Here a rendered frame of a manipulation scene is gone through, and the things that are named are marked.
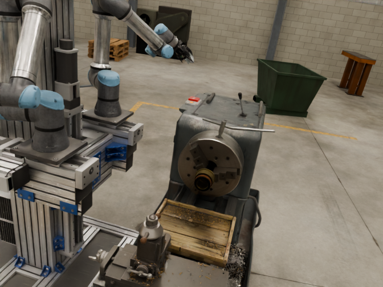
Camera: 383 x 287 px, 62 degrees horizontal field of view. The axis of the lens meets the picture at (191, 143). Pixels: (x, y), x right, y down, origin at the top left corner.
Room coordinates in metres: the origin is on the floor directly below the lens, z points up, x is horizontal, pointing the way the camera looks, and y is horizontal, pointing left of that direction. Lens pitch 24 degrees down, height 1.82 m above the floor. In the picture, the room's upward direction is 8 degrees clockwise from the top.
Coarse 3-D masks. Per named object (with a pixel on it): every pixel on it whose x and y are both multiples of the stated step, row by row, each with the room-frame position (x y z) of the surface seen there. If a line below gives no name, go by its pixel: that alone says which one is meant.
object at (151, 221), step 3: (147, 216) 0.82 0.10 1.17; (150, 216) 0.81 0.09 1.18; (153, 216) 0.81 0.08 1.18; (156, 216) 0.82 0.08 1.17; (147, 219) 0.81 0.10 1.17; (150, 219) 0.80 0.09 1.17; (153, 219) 0.81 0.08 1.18; (156, 219) 0.81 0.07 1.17; (147, 222) 0.80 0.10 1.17; (150, 222) 0.80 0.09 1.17; (153, 222) 0.80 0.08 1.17; (156, 222) 0.81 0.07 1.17; (147, 225) 0.80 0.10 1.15; (150, 225) 0.80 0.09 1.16; (153, 225) 0.80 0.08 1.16; (156, 225) 0.81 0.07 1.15
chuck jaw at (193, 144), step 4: (192, 144) 1.38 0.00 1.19; (196, 144) 1.38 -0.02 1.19; (192, 148) 1.35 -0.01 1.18; (196, 148) 1.34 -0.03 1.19; (200, 148) 1.37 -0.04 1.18; (192, 152) 1.34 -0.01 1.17; (196, 152) 1.34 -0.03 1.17; (200, 152) 1.35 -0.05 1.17; (196, 156) 1.34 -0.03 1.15; (200, 156) 1.32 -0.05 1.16; (204, 156) 1.36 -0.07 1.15; (196, 160) 1.32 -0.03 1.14; (200, 160) 1.31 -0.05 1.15; (204, 160) 1.33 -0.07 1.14; (196, 164) 1.31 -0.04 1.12; (200, 164) 1.30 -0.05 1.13; (204, 164) 1.31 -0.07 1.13; (196, 168) 1.29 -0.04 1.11; (200, 168) 1.29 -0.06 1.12; (204, 168) 1.29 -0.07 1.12
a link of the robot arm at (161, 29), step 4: (160, 24) 2.02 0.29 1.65; (156, 28) 2.02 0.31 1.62; (160, 28) 1.99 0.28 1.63; (164, 28) 2.01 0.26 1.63; (156, 32) 2.00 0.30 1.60; (160, 32) 2.00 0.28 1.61; (164, 32) 2.01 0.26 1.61; (168, 32) 2.03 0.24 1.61; (160, 36) 2.00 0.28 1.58; (164, 36) 2.01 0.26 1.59; (168, 36) 2.02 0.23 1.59; (172, 36) 2.04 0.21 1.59; (164, 40) 2.01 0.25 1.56; (168, 40) 2.03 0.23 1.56
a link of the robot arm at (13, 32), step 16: (0, 0) 1.15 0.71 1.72; (16, 0) 1.16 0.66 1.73; (0, 16) 1.15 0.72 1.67; (16, 16) 1.18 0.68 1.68; (0, 32) 1.16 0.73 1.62; (16, 32) 1.20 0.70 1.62; (0, 48) 1.16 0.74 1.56; (16, 48) 1.19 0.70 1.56; (0, 64) 1.16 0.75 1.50; (0, 80) 1.16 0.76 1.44; (0, 112) 1.14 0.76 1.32; (16, 112) 1.15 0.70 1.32
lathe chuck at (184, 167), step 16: (208, 144) 1.37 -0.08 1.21; (224, 144) 1.35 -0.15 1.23; (192, 160) 1.38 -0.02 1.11; (208, 160) 1.37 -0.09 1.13; (224, 160) 1.35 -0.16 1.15; (240, 160) 1.35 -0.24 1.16; (192, 176) 1.38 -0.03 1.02; (240, 176) 1.33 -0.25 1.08; (208, 192) 1.36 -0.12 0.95; (224, 192) 1.34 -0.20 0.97
